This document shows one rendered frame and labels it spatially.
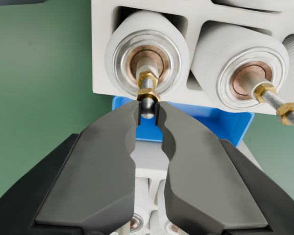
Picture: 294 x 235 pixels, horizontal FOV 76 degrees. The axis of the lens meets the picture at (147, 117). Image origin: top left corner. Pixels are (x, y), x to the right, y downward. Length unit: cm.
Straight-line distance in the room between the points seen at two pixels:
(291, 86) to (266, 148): 44
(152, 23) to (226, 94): 12
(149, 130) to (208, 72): 26
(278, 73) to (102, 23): 22
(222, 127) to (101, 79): 36
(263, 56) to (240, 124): 27
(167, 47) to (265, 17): 15
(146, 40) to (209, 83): 9
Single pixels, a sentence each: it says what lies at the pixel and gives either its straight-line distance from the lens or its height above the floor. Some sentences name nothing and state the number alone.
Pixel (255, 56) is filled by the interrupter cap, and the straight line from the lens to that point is 24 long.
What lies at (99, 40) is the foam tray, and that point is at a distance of 29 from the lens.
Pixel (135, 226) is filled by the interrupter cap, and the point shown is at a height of 25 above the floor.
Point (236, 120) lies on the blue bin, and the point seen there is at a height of 8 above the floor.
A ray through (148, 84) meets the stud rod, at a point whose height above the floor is 31.
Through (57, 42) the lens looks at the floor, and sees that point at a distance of 50.
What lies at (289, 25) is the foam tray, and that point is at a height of 18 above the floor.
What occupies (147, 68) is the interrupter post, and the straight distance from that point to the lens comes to 18.
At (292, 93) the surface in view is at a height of 24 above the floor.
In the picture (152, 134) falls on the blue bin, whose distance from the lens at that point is 45.
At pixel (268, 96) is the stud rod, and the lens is 21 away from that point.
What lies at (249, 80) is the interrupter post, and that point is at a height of 27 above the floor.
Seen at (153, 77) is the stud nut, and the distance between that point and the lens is 17.
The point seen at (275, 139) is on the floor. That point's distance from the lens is 72.
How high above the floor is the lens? 45
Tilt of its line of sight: 57 degrees down
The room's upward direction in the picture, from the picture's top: 179 degrees clockwise
